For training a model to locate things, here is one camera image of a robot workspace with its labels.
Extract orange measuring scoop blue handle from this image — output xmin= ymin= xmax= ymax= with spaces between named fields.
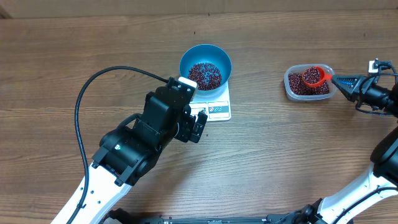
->
xmin=302 ymin=66 xmax=333 ymax=88

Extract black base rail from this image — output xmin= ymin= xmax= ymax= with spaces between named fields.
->
xmin=131 ymin=212 xmax=296 ymax=224

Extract red beans in bowl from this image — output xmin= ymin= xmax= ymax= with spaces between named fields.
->
xmin=188 ymin=62 xmax=222 ymax=91

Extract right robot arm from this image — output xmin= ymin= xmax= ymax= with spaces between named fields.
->
xmin=291 ymin=73 xmax=397 ymax=224

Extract white digital kitchen scale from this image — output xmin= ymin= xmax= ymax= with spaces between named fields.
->
xmin=190 ymin=82 xmax=231 ymax=122

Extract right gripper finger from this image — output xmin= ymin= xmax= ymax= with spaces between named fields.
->
xmin=331 ymin=75 xmax=361 ymax=90
xmin=340 ymin=88 xmax=356 ymax=102

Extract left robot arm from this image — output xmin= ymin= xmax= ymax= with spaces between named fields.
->
xmin=53 ymin=87 xmax=207 ymax=223

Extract clear plastic container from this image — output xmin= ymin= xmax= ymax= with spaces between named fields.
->
xmin=284 ymin=63 xmax=338 ymax=101

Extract red adzuki beans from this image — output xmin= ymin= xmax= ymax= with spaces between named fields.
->
xmin=288 ymin=73 xmax=330 ymax=95

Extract blue plastic bowl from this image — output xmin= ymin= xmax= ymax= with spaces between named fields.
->
xmin=179 ymin=44 xmax=233 ymax=85

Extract red beans in scoop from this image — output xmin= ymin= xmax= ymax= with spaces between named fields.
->
xmin=303 ymin=67 xmax=321 ymax=84

